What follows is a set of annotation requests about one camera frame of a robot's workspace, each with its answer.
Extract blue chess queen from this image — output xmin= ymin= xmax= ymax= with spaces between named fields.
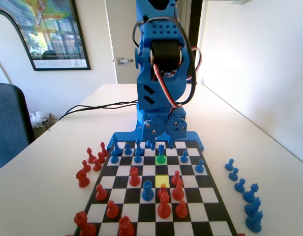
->
xmin=157 ymin=144 xmax=167 ymax=165

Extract blue chess bishop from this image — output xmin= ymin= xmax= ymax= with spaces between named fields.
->
xmin=135 ymin=138 xmax=144 ymax=155
xmin=242 ymin=182 xmax=259 ymax=204

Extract blue chess king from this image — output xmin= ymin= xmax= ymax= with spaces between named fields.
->
xmin=111 ymin=134 xmax=122 ymax=157

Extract red chess rook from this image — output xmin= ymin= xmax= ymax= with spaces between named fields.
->
xmin=74 ymin=211 xmax=97 ymax=236
xmin=128 ymin=167 xmax=141 ymax=187

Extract red chess bishop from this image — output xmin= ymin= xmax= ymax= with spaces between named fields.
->
xmin=100 ymin=141 xmax=109 ymax=157
xmin=87 ymin=147 xmax=97 ymax=164

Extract red chess queen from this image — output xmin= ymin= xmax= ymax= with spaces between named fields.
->
xmin=157 ymin=192 xmax=172 ymax=219

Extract blue chess knight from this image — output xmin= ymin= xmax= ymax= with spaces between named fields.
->
xmin=244 ymin=196 xmax=261 ymax=217
xmin=245 ymin=209 xmax=264 ymax=233

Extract black and white chessboard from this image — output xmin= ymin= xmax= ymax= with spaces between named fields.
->
xmin=72 ymin=140 xmax=238 ymax=236

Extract brown cardboard box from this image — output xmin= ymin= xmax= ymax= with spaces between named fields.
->
xmin=33 ymin=112 xmax=59 ymax=139

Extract white plastic bag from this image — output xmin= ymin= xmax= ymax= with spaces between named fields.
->
xmin=30 ymin=111 xmax=52 ymax=128

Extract black framed poster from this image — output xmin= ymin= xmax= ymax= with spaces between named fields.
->
xmin=0 ymin=0 xmax=91 ymax=72

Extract dark blue chair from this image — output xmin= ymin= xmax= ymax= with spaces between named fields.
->
xmin=0 ymin=83 xmax=36 ymax=173

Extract white arched panel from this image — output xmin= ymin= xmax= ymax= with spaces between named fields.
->
xmin=0 ymin=9 xmax=28 ymax=85

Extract red white servo wire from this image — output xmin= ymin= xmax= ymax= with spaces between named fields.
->
xmin=153 ymin=64 xmax=183 ymax=109
xmin=190 ymin=47 xmax=204 ymax=82

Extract thin black cable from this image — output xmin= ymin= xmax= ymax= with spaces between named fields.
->
xmin=57 ymin=99 xmax=138 ymax=122
xmin=74 ymin=102 xmax=138 ymax=110

